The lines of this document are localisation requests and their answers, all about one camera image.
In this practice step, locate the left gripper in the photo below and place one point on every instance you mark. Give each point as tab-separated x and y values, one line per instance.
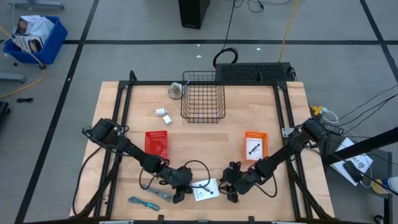
178	178

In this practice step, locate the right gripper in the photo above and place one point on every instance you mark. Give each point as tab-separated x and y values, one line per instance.
241	182

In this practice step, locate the white box with red mark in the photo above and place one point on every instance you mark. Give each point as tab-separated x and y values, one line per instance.
205	190

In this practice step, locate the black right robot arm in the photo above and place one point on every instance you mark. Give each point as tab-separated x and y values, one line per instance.
280	155

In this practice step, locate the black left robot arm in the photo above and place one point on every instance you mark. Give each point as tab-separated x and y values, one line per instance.
133	151

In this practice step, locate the blue plastic bin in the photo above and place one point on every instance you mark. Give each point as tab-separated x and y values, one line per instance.
53	46

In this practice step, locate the black table clamp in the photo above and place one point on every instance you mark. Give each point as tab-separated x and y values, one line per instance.
160	218
251	219

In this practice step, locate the red plastic basket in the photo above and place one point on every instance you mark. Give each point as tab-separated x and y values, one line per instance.
148	146

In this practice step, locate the orange plastic basket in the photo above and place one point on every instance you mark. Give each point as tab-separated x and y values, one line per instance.
256	134

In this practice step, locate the small white charger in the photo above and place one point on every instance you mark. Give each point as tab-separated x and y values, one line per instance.
160	112
167	119

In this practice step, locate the yellow plug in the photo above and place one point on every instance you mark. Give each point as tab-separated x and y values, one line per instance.
317	109

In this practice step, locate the black phone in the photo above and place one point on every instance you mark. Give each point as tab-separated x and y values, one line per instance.
353	171

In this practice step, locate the black power strip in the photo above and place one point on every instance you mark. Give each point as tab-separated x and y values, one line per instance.
334	127

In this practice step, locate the white printed paper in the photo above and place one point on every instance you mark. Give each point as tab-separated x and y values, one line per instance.
348	146

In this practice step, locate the black diagonal beam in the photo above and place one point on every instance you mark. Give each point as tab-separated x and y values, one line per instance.
367	144

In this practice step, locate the black caster wheel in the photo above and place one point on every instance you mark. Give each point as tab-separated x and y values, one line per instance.
378	219

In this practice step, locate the dark grey side table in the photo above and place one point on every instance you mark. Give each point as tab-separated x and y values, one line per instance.
382	165

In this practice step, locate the black tower case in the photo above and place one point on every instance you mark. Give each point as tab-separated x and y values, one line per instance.
193	14

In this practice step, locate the grey metal stand foot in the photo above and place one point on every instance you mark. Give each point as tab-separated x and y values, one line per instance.
12	77
37	5

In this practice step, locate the white product box with photo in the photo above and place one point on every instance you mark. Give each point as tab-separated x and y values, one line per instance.
29	43
25	23

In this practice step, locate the silver metal bracket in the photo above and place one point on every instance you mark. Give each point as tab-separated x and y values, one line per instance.
286	132

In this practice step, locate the black metal table frame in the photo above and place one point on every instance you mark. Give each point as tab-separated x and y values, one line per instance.
199	83

